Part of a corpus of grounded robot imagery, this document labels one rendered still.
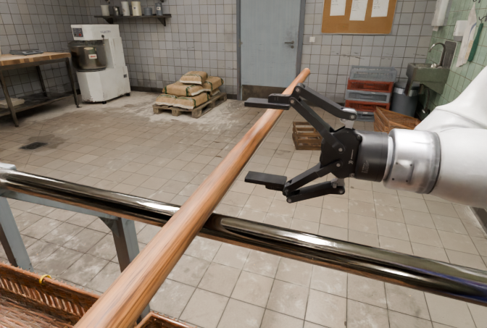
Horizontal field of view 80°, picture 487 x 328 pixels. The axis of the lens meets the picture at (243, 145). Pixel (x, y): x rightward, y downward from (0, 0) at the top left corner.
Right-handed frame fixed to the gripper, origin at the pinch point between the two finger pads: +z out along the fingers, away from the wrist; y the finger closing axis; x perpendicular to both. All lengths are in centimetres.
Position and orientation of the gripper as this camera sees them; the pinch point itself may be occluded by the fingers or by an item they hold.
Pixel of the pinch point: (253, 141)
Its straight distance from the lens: 48.9
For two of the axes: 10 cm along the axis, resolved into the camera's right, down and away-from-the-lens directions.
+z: -9.5, -1.2, 2.8
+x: 3.0, -3.8, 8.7
